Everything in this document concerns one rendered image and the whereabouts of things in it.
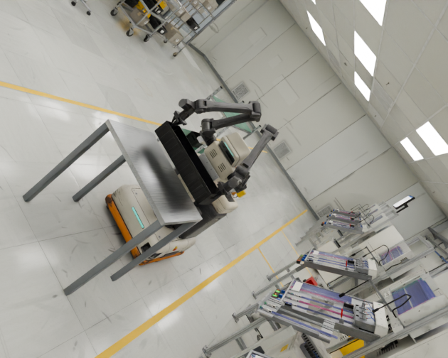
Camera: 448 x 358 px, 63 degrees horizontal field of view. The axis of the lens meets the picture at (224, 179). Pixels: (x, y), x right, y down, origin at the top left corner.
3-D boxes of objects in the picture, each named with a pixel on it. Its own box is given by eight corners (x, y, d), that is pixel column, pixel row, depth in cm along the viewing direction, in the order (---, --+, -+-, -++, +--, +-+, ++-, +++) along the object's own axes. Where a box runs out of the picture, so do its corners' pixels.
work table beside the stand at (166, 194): (75, 197, 273) (152, 132, 251) (116, 280, 255) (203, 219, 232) (22, 196, 232) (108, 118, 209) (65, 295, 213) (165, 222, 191)
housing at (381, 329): (371, 343, 252) (376, 324, 251) (369, 317, 298) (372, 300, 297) (384, 347, 249) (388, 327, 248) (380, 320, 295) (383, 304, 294)
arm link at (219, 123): (264, 123, 251) (263, 110, 255) (260, 113, 239) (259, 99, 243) (204, 137, 262) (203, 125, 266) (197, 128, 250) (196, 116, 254)
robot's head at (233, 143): (231, 140, 273) (238, 129, 261) (246, 163, 268) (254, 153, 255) (215, 146, 266) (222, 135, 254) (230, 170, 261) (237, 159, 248)
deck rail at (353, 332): (276, 312, 272) (278, 304, 271) (277, 311, 274) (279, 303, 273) (378, 345, 248) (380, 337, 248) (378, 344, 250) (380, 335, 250)
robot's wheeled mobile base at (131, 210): (148, 199, 353) (167, 184, 346) (180, 256, 336) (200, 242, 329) (100, 198, 291) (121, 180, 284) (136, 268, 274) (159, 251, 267)
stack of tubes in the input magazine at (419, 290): (398, 315, 247) (435, 296, 240) (391, 293, 295) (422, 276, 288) (409, 332, 245) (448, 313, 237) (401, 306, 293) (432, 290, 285)
